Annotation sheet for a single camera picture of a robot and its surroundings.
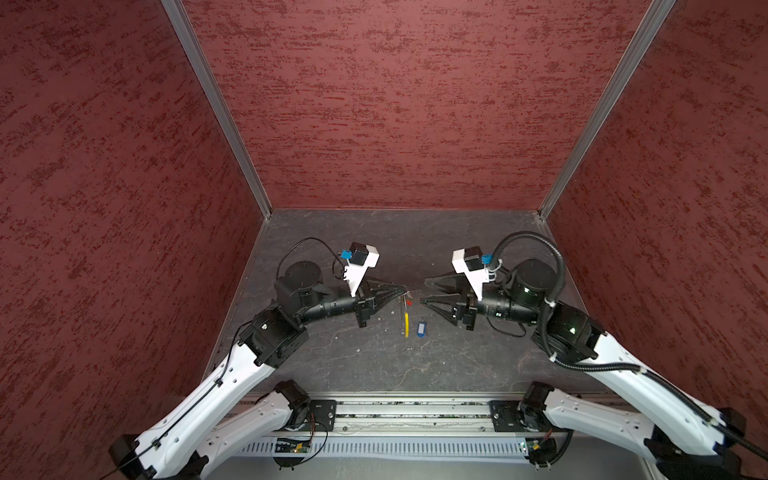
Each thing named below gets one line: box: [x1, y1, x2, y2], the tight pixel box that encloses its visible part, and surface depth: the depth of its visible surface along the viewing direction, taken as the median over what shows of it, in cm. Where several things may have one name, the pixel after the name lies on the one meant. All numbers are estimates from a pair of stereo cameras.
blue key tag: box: [416, 322, 427, 338], surface depth 91 cm
